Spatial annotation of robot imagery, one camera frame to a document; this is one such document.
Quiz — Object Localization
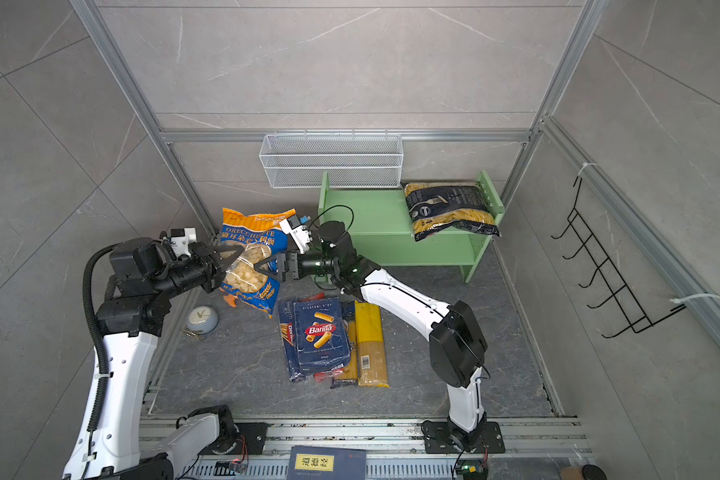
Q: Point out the orange shark plush toy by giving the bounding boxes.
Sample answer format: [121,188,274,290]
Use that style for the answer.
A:
[223,294,237,308]

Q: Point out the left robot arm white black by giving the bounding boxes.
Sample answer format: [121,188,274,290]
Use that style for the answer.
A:
[62,230,245,479]

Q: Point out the yellow spaghetti bag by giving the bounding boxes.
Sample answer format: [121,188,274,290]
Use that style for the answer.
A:
[355,302,389,388]

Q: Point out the small grey alarm clock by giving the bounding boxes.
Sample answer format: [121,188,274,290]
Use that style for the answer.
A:
[182,305,219,338]

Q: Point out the aluminium rail frame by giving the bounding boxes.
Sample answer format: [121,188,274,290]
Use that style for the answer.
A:
[89,416,595,480]

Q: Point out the green two-tier shelf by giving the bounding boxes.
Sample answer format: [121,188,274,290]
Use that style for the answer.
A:
[318,172,493,283]

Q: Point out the black wire hook rack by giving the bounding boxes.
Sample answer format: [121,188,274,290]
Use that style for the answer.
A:
[551,177,687,339]

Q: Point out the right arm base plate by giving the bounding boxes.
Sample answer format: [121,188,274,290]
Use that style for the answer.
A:
[421,419,506,455]

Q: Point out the blue orecchiette pasta bag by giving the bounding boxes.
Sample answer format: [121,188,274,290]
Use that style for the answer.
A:
[220,208,296,315]

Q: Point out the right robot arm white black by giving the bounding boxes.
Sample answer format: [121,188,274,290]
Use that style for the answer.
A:
[254,210,488,452]

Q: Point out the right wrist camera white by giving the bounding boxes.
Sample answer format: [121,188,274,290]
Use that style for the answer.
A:
[279,215,312,254]

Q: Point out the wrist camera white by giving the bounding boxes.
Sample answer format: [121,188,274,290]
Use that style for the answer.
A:
[168,228,197,257]
[279,215,312,254]

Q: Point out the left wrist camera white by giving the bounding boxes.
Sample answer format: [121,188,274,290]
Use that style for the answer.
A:
[168,228,197,257]

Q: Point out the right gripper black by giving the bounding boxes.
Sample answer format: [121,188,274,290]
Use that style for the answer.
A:
[256,246,342,286]

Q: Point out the blue Barilla spaghetti box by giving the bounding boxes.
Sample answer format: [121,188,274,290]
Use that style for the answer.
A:
[277,299,306,383]

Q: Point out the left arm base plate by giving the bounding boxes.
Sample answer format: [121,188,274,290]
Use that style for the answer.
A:
[199,422,268,457]

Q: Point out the red pasta packet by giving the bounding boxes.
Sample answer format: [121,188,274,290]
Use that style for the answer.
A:
[313,367,343,382]

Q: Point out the blue Barilla rigatoni box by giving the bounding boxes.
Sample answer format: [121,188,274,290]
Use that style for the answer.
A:
[294,297,351,375]

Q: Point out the dark penne pasta bag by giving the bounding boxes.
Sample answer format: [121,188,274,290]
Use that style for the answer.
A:
[403,182,501,242]

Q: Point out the white wire mesh basket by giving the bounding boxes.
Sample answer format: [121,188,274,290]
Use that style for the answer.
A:
[259,133,404,189]

